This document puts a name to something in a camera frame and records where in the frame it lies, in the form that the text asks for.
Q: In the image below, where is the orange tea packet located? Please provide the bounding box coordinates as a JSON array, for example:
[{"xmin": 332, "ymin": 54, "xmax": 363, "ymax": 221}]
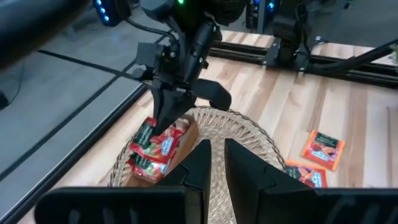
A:
[
  {"xmin": 284, "ymin": 159, "xmax": 328, "ymax": 189},
  {"xmin": 300, "ymin": 129, "xmax": 346, "ymax": 172}
]

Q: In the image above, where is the wooden three-compartment tea box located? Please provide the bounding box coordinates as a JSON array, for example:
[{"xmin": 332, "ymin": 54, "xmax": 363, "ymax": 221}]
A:
[{"xmin": 123, "ymin": 114, "xmax": 200, "ymax": 187}]

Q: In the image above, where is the red tea packet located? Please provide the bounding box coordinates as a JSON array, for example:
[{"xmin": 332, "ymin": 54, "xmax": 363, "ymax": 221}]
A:
[
  {"xmin": 129, "ymin": 116, "xmax": 187, "ymax": 165},
  {"xmin": 126, "ymin": 152, "xmax": 175, "ymax": 184}
]

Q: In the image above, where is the black cable bundle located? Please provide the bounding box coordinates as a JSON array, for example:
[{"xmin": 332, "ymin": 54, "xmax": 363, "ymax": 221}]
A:
[{"xmin": 310, "ymin": 40, "xmax": 398, "ymax": 74}]

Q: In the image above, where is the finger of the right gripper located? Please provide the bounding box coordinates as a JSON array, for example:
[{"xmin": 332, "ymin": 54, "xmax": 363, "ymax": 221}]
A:
[
  {"xmin": 151, "ymin": 83, "xmax": 162, "ymax": 121},
  {"xmin": 152, "ymin": 93, "xmax": 195, "ymax": 136}
]

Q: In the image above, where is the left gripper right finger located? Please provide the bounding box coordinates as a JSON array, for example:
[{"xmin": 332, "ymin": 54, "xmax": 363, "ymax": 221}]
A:
[{"xmin": 224, "ymin": 138, "xmax": 398, "ymax": 224}]

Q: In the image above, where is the black device with blue lights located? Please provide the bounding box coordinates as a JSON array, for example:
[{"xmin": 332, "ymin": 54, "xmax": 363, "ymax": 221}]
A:
[
  {"xmin": 245, "ymin": 0, "xmax": 277, "ymax": 32},
  {"xmin": 91, "ymin": 0, "xmax": 131, "ymax": 27}
]

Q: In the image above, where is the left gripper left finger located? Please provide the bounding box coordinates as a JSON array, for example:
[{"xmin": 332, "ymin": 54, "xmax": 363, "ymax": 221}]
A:
[{"xmin": 35, "ymin": 139, "xmax": 212, "ymax": 224}]

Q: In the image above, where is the round woven placemat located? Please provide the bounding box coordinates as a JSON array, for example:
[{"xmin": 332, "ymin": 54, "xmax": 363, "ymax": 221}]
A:
[{"xmin": 108, "ymin": 105, "xmax": 287, "ymax": 224}]

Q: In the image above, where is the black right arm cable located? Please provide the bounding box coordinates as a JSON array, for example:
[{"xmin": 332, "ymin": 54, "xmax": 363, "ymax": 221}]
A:
[{"xmin": 124, "ymin": 17, "xmax": 175, "ymax": 41}]

